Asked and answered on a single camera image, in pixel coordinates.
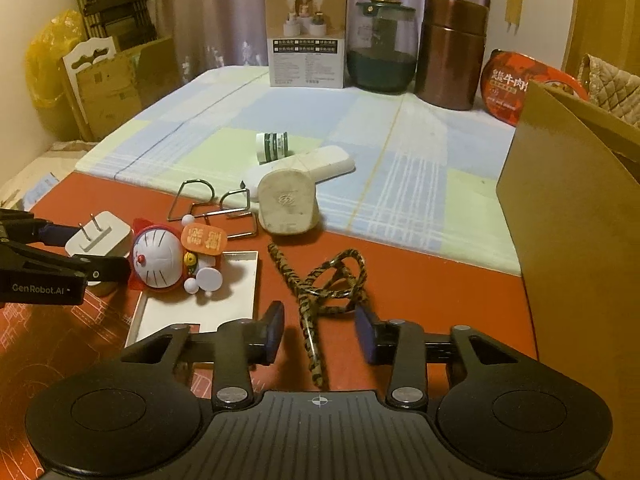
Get leopard print cord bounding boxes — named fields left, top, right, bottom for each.
left=267, top=242, right=370, bottom=390

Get light printed paper sheets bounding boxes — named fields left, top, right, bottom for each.
left=0, top=171, right=62, bottom=212

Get grey patterned curtain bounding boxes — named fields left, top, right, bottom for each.
left=134, top=0, right=497, bottom=69

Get brown cardboard box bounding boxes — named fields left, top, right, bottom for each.
left=496, top=79, right=640, bottom=413

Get pastel checked sheet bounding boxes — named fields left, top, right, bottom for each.
left=74, top=64, right=522, bottom=277

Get red instant meal bowl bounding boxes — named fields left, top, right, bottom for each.
left=480, top=48, right=594, bottom=129

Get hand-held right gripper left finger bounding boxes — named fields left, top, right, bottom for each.
left=121, top=301, right=285, bottom=411

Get white shallow tray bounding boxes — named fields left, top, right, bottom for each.
left=125, top=251, right=262, bottom=361

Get long white case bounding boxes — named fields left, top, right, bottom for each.
left=244, top=144, right=356, bottom=202

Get beige printed product box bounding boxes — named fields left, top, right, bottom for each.
left=264, top=0, right=350, bottom=90

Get beige quilted cushion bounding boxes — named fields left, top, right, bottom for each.
left=579, top=53, right=640, bottom=127

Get flat cardboard boxes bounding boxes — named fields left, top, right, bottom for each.
left=75, top=36, right=176, bottom=142

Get dark folding rack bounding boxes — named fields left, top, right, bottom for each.
left=71, top=0, right=157, bottom=43

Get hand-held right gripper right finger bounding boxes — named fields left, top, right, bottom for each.
left=355, top=305, right=522, bottom=411

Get white carved wooden board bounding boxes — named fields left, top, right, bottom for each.
left=60, top=37, right=120, bottom=139

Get green glass jar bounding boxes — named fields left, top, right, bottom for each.
left=346, top=0, right=419, bottom=94

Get copper brown canister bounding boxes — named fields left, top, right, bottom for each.
left=413, top=0, right=489, bottom=111

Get yellow plastic bag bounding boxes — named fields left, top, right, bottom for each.
left=25, top=9, right=92, bottom=137

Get blue cat toy figure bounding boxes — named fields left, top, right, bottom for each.
left=129, top=215, right=226, bottom=295

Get large white power plug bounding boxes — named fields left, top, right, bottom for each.
left=256, top=167, right=322, bottom=236

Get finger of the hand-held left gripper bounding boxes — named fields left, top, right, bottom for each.
left=0, top=208, right=76, bottom=247
left=0, top=244, right=132, bottom=283

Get white charger plug adapter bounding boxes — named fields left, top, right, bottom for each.
left=65, top=210, right=133, bottom=298

